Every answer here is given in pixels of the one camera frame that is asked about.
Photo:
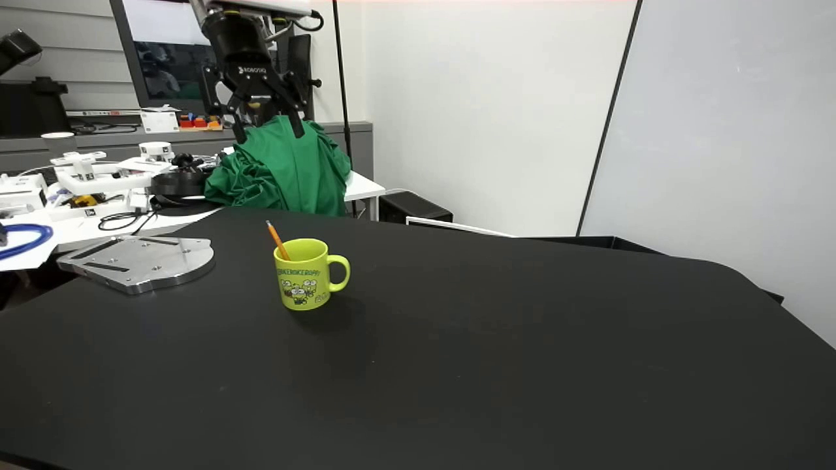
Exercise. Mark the yellow-green printed mug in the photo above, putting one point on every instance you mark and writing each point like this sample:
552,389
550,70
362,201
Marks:
304,278

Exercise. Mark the small white box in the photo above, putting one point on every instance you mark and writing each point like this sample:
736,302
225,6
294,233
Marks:
160,117

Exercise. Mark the green cloth heap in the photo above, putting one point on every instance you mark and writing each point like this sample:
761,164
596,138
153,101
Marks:
284,169

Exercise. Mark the black bag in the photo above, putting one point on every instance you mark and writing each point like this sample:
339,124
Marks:
33,108

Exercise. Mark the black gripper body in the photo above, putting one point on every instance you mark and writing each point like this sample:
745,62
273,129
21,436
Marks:
253,75

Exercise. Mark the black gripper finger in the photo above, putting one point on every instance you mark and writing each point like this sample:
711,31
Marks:
289,108
228,105

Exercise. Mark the black camera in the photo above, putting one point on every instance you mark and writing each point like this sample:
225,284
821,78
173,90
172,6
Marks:
17,49

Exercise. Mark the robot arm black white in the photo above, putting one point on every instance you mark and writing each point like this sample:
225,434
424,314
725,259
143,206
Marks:
245,28

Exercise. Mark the small black box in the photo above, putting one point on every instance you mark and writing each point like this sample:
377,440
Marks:
416,206

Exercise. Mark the white plastic parts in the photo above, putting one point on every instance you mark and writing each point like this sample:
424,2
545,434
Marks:
95,169

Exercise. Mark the black computer monitor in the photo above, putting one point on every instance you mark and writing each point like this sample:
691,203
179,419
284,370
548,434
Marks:
166,74

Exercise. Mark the white desk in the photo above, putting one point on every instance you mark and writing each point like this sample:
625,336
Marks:
79,223

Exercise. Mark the thin black stand pole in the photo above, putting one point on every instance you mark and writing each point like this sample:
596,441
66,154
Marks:
340,78

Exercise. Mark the silver metal mounting plate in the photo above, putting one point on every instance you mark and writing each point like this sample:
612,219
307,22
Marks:
140,259

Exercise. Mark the orange tool with metal tip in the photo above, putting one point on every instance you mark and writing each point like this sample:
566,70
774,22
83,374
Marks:
276,235

